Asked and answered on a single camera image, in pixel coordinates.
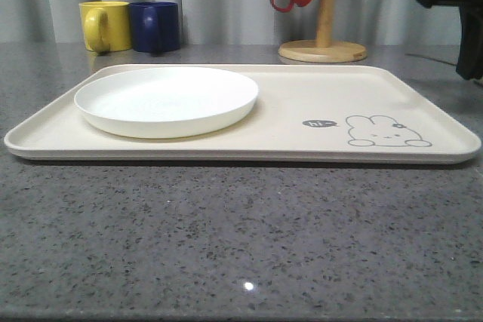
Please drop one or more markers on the wooden mug tree stand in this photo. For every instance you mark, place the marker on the wooden mug tree stand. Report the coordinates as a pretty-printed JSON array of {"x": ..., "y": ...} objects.
[{"x": 323, "y": 49}]

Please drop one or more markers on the white round plate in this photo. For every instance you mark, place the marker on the white round plate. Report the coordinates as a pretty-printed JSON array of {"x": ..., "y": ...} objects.
[{"x": 167, "y": 102}]

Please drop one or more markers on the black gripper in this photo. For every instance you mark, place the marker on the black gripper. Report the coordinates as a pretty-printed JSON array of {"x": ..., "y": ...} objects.
[{"x": 469, "y": 64}]

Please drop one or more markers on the navy blue mug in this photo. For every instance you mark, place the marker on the navy blue mug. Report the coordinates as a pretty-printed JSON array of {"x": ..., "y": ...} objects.
[{"x": 155, "y": 26}]

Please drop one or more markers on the cream bunny print tray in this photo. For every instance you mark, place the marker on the cream bunny print tray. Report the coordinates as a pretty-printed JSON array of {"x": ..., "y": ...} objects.
[{"x": 303, "y": 113}]

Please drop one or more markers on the yellow mug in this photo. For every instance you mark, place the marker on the yellow mug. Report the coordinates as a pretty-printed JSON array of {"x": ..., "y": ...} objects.
[{"x": 105, "y": 26}]

